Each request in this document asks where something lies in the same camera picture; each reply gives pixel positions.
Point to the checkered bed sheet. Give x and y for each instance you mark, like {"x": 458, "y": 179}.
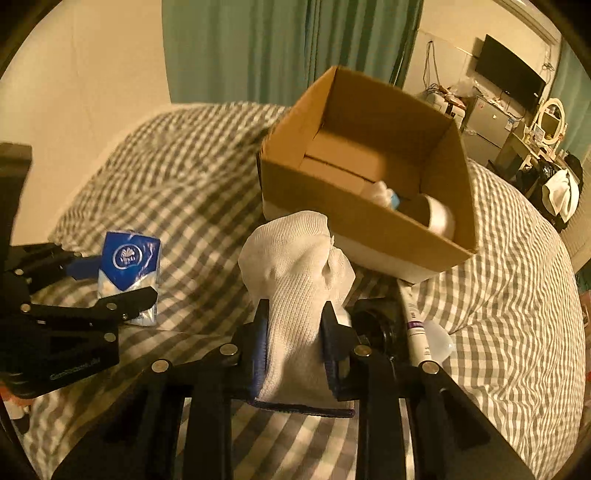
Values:
{"x": 184, "y": 194}

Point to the white tape roll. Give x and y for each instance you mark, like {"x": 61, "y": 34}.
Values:
{"x": 436, "y": 214}

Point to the black wall television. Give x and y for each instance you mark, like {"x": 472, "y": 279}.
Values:
{"x": 508, "y": 74}

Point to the dressing table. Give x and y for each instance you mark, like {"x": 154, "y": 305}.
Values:
{"x": 517, "y": 154}

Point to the chair with clothes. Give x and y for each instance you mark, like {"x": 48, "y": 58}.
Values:
{"x": 561, "y": 189}

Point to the white and blue small item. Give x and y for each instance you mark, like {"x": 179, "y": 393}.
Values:
{"x": 384, "y": 194}

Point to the grey mini fridge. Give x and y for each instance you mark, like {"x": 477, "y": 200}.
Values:
{"x": 485, "y": 124}

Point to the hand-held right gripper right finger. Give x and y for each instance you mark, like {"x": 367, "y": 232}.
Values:
{"x": 328, "y": 350}

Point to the clear plastic cap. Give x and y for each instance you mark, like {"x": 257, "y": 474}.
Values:
{"x": 436, "y": 341}

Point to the blue tissue packet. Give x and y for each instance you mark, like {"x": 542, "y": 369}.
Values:
{"x": 131, "y": 267}

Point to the white tube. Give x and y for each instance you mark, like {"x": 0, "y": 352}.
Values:
{"x": 413, "y": 318}

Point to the oval vanity mirror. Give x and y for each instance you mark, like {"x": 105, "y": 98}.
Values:
{"x": 552, "y": 121}

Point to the green curtain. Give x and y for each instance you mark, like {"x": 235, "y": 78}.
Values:
{"x": 286, "y": 50}

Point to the black round object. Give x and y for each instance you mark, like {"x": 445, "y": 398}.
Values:
{"x": 376, "y": 330}

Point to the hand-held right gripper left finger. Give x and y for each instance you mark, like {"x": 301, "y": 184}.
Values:
{"x": 261, "y": 344}

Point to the cardboard box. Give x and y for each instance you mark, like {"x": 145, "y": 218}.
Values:
{"x": 369, "y": 184}

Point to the white sock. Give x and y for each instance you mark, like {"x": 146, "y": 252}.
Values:
{"x": 295, "y": 295}

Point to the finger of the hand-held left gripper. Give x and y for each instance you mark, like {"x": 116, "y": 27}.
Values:
{"x": 78, "y": 267}
{"x": 115, "y": 307}

